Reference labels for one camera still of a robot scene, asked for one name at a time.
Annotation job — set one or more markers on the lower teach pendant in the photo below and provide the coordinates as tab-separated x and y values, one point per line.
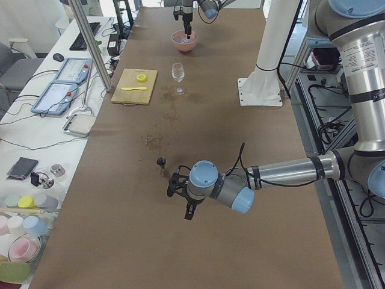
55	99

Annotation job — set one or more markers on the teach pendant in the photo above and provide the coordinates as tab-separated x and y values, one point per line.
74	70
55	99

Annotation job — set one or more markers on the pink bowl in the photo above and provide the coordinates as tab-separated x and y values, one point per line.
184	47

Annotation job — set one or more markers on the upper teach pendant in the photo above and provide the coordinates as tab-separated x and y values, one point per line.
74	70

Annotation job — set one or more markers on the aluminium frame post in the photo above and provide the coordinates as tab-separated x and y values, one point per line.
92	46

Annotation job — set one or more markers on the yellow lemon slice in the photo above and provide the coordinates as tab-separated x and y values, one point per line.
141	77

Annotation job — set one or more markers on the bamboo cutting board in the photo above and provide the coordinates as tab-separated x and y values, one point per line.
128	79

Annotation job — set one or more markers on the white tray box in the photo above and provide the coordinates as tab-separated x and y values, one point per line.
79	125

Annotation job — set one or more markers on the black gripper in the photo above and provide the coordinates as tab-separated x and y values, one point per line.
186	12
190	201

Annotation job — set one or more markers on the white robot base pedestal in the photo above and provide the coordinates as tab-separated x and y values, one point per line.
262	88

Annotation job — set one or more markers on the clear ice cubes pile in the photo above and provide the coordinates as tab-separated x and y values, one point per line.
183	39

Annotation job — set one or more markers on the yellow plastic knife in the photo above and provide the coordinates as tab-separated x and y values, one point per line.
133	88

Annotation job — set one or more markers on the steel cup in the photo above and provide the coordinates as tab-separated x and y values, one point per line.
57	170

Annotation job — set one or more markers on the black power adapter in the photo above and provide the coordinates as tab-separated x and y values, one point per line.
113	47

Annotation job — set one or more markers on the black computer mouse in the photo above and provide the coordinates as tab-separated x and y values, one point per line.
58	57

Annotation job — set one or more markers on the clear wine glass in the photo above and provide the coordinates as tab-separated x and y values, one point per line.
178	74

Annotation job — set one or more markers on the yellow cup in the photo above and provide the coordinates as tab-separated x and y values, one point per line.
26	202

